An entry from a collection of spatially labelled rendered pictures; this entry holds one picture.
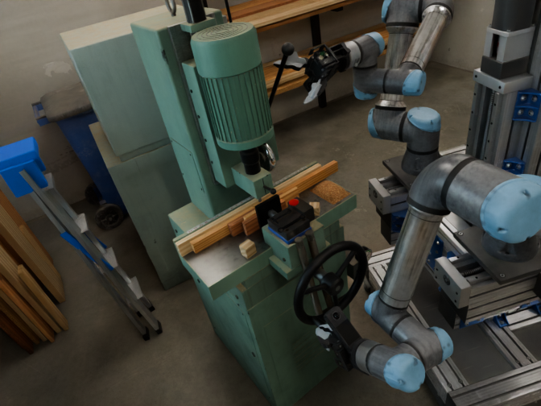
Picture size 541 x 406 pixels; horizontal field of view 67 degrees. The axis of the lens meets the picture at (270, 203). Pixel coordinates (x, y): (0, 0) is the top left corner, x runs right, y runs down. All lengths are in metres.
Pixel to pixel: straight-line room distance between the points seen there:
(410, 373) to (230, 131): 0.74
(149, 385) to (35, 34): 2.38
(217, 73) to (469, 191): 0.65
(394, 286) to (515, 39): 0.73
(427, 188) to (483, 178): 0.11
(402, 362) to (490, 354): 0.97
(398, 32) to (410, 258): 0.92
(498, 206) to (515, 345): 1.17
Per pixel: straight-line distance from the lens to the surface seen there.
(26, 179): 1.78
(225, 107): 1.13
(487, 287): 1.38
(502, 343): 1.93
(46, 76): 3.41
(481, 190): 0.83
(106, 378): 2.35
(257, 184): 1.27
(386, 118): 1.63
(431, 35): 1.47
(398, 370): 0.95
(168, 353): 2.28
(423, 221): 0.94
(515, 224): 0.83
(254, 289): 1.32
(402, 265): 0.99
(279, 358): 1.65
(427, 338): 1.04
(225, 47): 1.07
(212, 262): 1.27
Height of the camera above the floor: 1.75
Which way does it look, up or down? 36 degrees down
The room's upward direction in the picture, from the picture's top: 12 degrees counter-clockwise
